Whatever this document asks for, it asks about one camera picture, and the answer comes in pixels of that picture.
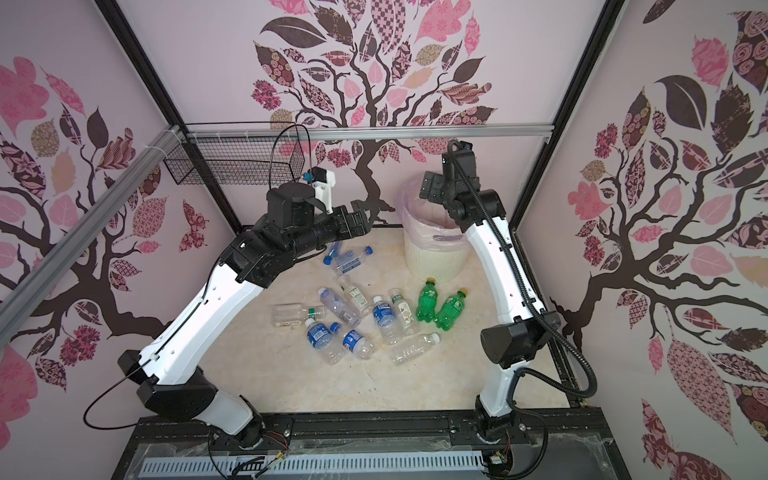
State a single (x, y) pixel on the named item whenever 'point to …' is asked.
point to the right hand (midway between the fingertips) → (445, 179)
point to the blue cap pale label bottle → (351, 260)
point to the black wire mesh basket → (240, 160)
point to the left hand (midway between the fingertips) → (365, 217)
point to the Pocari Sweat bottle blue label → (383, 315)
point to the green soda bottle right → (452, 307)
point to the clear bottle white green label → (355, 296)
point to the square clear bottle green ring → (294, 315)
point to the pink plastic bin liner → (427, 226)
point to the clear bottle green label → (404, 313)
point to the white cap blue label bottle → (323, 340)
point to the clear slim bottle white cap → (338, 306)
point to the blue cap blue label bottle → (354, 342)
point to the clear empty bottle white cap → (405, 349)
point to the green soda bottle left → (427, 301)
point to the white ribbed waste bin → (442, 265)
